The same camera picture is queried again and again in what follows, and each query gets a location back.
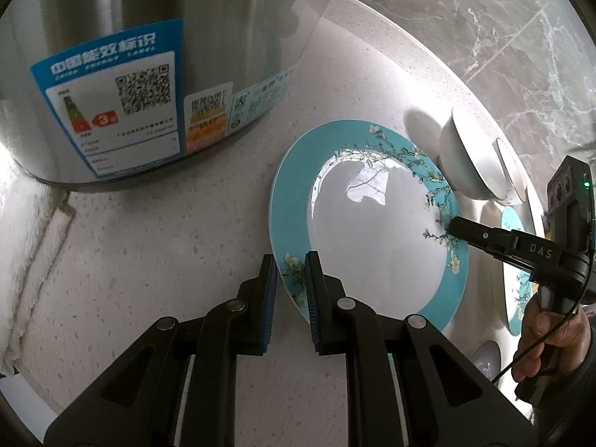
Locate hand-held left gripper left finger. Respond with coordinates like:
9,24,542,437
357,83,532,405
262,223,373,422
44,254,280,447

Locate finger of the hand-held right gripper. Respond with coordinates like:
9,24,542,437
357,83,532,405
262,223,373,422
444,215,519,261

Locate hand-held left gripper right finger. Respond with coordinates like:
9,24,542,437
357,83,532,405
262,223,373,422
304,250,536,447

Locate white ceramic bowl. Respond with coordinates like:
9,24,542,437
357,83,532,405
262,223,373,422
494,137,529,206

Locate white bowl with red rim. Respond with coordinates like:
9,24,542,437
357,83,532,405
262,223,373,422
438,106,509,202

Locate teal floral plate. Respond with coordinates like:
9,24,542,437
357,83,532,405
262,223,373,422
500,206,536,336
269,120,470,336

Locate person's right hand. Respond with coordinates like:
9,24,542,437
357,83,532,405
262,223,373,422
510,295,592,383

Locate grey rounded utensil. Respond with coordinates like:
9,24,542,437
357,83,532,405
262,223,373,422
472,341,501,383

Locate stainless steel cooker with labels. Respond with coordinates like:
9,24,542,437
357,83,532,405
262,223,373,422
0,0,355,191

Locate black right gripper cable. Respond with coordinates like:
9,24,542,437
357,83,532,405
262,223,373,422
491,223,596,383

